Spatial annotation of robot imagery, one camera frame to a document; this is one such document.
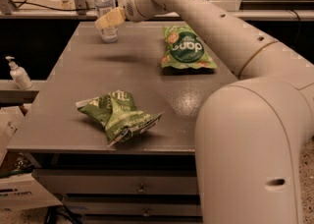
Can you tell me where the blue plastic water bottle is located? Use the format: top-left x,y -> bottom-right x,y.
93,0 -> 119,44

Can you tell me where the grey drawer cabinet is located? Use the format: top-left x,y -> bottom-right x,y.
7,21 -> 239,224

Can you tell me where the black cable at right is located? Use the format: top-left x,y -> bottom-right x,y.
288,9 -> 302,47

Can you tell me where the white pump soap dispenser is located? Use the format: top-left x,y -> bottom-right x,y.
5,56 -> 32,90

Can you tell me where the drawer knob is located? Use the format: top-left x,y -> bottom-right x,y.
137,184 -> 147,195
142,209 -> 151,217

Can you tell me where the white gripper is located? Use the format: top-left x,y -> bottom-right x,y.
95,0 -> 154,29

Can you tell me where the crumpled green snack bag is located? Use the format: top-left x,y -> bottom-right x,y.
76,90 -> 163,148

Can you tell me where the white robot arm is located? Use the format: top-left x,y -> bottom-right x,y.
96,0 -> 314,224

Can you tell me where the white cardboard box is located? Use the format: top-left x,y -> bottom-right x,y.
0,106 -> 61,210

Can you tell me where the lower drawer knob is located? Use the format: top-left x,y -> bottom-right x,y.
142,209 -> 151,217

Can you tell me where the upper drawer knob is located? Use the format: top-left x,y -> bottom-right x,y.
137,184 -> 147,195

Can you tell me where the green round-logo chip bag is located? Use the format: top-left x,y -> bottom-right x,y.
161,25 -> 217,70

